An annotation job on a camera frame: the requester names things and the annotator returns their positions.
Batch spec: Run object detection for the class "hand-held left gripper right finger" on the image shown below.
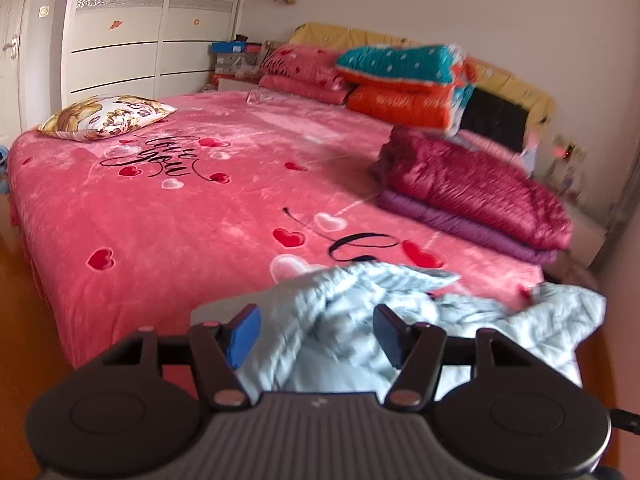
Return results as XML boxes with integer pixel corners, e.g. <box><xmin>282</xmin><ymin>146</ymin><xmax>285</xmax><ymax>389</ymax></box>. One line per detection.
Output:
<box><xmin>372</xmin><ymin>304</ymin><xmax>537</xmax><ymax>409</ymax></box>

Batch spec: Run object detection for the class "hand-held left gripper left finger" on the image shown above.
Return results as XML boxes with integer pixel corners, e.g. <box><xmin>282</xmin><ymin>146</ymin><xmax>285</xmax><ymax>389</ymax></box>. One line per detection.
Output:
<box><xmin>100</xmin><ymin>304</ymin><xmax>263</xmax><ymax>409</ymax></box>

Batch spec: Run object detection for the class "light blue down jacket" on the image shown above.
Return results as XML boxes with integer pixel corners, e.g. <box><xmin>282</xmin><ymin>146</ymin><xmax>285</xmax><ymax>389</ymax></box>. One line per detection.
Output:
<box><xmin>235</xmin><ymin>260</ymin><xmax>608</xmax><ymax>396</ymax></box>

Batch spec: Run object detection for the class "purple down jacket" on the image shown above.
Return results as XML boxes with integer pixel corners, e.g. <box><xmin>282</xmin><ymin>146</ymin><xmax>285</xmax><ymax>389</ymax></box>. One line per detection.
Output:
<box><xmin>375</xmin><ymin>190</ymin><xmax>558</xmax><ymax>265</ymax></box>

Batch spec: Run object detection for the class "pink heart-print bed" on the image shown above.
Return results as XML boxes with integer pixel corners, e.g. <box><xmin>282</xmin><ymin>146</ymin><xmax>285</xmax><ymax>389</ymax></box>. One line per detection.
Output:
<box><xmin>7</xmin><ymin>87</ymin><xmax>581</xmax><ymax>386</ymax></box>

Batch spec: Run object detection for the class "dark red down jacket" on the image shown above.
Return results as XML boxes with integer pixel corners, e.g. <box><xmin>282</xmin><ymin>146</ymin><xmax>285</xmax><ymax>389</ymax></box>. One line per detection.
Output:
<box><xmin>370</xmin><ymin>125</ymin><xmax>575</xmax><ymax>252</ymax></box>

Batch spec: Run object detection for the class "white bedside table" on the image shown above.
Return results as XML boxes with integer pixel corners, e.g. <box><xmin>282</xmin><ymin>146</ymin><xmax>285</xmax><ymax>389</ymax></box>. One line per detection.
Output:
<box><xmin>542</xmin><ymin>200</ymin><xmax>608</xmax><ymax>268</ymax></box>

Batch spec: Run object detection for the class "orange pillow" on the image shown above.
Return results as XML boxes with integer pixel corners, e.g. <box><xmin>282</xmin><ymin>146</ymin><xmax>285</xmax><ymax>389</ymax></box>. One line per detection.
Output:
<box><xmin>345</xmin><ymin>60</ymin><xmax>478</xmax><ymax>137</ymax></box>

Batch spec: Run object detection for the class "black cloth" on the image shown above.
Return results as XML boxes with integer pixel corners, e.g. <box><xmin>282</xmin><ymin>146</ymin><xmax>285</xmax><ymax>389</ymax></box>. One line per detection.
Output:
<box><xmin>457</xmin><ymin>87</ymin><xmax>531</xmax><ymax>153</ymax></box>

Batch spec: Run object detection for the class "white low cabinet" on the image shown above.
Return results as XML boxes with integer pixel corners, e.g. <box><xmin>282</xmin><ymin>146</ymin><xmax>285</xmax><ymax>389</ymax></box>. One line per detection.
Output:
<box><xmin>220</xmin><ymin>76</ymin><xmax>261</xmax><ymax>93</ymax></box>

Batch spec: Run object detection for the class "floral cushion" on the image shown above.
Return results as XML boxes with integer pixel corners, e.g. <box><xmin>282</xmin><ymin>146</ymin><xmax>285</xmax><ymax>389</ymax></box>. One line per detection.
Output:
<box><xmin>37</xmin><ymin>95</ymin><xmax>178</xmax><ymax>142</ymax></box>

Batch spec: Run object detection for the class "teal polka dot pillow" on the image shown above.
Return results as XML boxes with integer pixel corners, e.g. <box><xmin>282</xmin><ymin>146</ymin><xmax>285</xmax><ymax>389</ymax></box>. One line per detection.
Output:
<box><xmin>335</xmin><ymin>44</ymin><xmax>471</xmax><ymax>92</ymax></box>

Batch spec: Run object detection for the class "yellow headboard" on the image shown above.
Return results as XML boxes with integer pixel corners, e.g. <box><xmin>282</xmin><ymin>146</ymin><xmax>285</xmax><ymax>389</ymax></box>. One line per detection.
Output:
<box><xmin>289</xmin><ymin>22</ymin><xmax>557</xmax><ymax>133</ymax></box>

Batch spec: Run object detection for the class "white wardrobe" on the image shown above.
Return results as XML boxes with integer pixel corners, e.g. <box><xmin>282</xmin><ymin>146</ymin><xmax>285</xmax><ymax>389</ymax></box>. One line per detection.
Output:
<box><xmin>25</xmin><ymin>0</ymin><xmax>248</xmax><ymax>133</ymax></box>

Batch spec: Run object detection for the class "wall socket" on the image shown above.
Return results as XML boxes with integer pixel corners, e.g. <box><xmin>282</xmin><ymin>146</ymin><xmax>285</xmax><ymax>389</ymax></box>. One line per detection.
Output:
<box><xmin>552</xmin><ymin>135</ymin><xmax>588</xmax><ymax>163</ymax></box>

